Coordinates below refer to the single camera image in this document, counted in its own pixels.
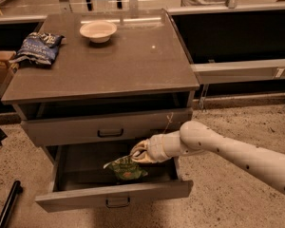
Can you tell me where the white bowl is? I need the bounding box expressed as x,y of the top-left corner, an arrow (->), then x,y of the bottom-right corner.
80,21 -> 117,44

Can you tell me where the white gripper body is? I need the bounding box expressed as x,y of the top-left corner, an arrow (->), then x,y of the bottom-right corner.
147,131 -> 193,162

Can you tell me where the blue chip bag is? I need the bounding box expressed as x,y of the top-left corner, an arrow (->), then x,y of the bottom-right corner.
10,32 -> 64,66

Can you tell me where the grey drawer cabinet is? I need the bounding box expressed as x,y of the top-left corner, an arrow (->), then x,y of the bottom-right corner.
0,12 -> 200,214

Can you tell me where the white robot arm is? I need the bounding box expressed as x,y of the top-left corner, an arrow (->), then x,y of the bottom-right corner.
130,121 -> 285,195

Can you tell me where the black pole on floor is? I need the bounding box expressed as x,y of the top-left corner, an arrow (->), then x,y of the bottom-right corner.
0,180 -> 23,228

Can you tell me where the open grey middle drawer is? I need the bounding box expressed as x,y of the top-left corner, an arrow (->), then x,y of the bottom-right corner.
35,140 -> 193,212

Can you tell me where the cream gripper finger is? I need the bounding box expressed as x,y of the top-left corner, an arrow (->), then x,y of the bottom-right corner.
130,140 -> 149,156
131,152 -> 157,163

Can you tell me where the green jalapeno chip bag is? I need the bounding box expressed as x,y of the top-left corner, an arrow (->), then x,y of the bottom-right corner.
104,156 -> 148,181

